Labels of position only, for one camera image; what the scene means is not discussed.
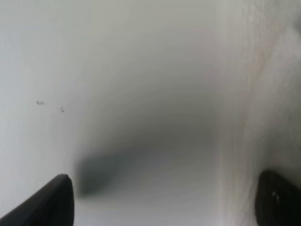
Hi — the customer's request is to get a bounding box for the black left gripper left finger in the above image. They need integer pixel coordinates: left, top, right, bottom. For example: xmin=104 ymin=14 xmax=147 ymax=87
xmin=0 ymin=174 xmax=75 ymax=226

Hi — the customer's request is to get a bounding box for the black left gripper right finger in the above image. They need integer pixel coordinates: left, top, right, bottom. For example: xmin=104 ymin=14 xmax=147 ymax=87
xmin=255 ymin=170 xmax=301 ymax=226

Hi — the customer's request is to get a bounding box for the white towel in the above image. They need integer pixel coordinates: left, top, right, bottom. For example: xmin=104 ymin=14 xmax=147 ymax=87
xmin=218 ymin=0 xmax=301 ymax=226

